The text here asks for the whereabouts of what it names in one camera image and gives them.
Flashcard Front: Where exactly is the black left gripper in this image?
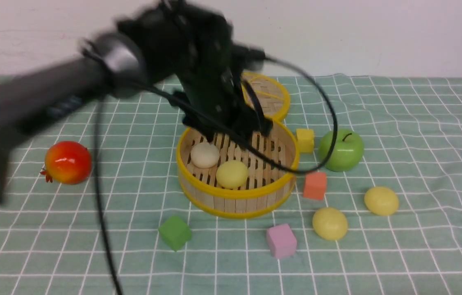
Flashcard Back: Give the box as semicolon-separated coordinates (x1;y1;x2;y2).
171;8;273;143

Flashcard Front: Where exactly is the white bun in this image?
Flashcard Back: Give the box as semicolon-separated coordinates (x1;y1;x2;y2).
190;142;220;169

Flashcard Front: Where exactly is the yellow bun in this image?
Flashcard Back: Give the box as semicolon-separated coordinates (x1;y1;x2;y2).
364;186;399;216
312;207;348;241
216;160;249;189

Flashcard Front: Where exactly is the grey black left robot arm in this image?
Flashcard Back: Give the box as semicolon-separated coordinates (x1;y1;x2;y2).
0;0;273;203

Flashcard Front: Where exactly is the bamboo steamer tray yellow rim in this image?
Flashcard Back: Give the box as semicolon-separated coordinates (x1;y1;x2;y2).
176;128;296;219

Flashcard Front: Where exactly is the woven bamboo steamer lid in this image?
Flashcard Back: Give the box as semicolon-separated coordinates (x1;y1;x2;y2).
242;72;291;121

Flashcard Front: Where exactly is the yellow cube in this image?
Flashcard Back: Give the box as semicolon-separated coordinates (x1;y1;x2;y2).
295;128;315;153

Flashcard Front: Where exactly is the green cube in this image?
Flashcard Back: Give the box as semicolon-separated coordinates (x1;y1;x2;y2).
158;215;192;252

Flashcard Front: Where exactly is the orange cube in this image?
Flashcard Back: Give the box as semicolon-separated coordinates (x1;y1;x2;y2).
303;171;328;201

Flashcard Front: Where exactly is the pink cube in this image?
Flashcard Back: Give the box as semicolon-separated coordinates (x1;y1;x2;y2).
266;223;298;259

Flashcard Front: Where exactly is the green apple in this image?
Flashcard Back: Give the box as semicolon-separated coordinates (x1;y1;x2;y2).
325;129;364;172

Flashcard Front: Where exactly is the red orange pomegranate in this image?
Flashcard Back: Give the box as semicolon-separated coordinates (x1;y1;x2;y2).
40;141;92;185

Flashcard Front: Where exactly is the green checkered tablecloth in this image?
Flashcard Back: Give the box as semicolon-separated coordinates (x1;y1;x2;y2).
0;74;462;295

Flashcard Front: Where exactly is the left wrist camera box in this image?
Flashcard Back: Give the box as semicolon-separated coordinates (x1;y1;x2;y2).
232;44;266;72

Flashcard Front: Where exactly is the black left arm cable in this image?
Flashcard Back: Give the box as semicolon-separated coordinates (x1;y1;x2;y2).
81;39;339;295

